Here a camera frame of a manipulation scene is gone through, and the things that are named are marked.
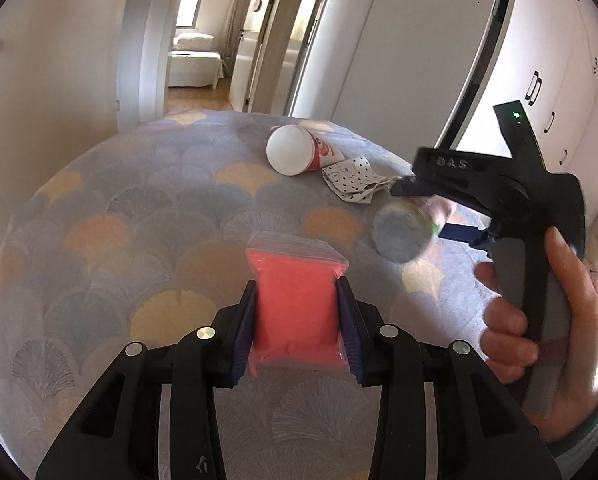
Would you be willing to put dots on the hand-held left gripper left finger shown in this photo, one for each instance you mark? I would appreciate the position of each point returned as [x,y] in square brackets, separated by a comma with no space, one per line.
[244,330]

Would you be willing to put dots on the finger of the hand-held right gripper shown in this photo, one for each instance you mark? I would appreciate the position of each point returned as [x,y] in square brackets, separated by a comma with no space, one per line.
[409,187]
[461,232]

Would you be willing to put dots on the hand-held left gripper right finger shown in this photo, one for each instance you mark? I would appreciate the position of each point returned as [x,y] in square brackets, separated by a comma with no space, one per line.
[349,330]

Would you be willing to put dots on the small plastic bottle green label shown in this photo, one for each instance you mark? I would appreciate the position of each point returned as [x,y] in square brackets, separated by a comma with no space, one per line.
[399,232]

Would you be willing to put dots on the pink zip bag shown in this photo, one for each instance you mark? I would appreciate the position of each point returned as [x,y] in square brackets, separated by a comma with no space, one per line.
[294,305]

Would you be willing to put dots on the person's right forearm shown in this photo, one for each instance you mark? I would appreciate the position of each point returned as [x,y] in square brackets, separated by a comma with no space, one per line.
[591,435]

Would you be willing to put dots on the person's right hand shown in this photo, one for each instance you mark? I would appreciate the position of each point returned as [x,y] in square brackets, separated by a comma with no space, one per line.
[586,350]

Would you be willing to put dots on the polka dot paper wrapper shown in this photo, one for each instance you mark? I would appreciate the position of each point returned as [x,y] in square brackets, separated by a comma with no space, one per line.
[351,180]

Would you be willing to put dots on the white cup red print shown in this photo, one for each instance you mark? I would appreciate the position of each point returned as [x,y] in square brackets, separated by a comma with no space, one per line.
[289,150]

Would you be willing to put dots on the white wardrobe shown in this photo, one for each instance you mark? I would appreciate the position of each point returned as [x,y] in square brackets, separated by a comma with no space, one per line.
[569,35]

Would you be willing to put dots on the white bed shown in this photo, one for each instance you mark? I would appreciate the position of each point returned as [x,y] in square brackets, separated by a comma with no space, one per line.
[194,67]

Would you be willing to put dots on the white pillow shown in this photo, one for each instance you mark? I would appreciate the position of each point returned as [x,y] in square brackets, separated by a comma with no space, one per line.
[194,40]

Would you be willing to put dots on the window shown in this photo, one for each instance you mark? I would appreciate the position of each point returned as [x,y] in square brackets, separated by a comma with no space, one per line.
[190,0]

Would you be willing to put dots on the white door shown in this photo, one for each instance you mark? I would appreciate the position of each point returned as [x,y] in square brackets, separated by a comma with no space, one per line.
[54,70]

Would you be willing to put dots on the small wall decoration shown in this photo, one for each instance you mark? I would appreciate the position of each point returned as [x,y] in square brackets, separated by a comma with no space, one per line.
[259,1]

